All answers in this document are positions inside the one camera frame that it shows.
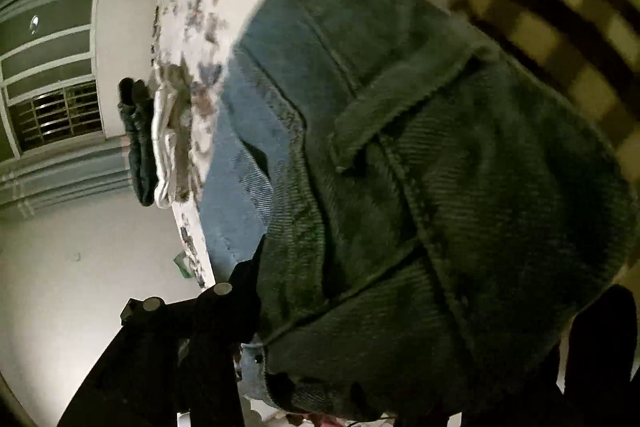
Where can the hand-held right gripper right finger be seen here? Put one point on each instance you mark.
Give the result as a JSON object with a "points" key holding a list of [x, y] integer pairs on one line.
{"points": [[605, 332]]}

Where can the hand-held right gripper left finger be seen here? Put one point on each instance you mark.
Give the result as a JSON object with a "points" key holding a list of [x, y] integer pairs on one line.
{"points": [[245, 297]]}

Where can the light blue jeans pants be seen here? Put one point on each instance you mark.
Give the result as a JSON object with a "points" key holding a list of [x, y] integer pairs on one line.
{"points": [[425, 207]]}

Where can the folded white pants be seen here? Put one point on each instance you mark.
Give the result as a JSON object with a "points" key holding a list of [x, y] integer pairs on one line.
{"points": [[167, 147]]}

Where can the green plastic basket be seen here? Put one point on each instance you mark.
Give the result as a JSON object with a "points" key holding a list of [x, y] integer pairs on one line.
{"points": [[184, 264]]}

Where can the folded dark jeans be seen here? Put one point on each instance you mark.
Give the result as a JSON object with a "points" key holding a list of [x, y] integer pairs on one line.
{"points": [[137, 142]]}

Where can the barred window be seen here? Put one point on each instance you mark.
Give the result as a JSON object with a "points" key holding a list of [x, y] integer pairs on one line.
{"points": [[50, 92]]}

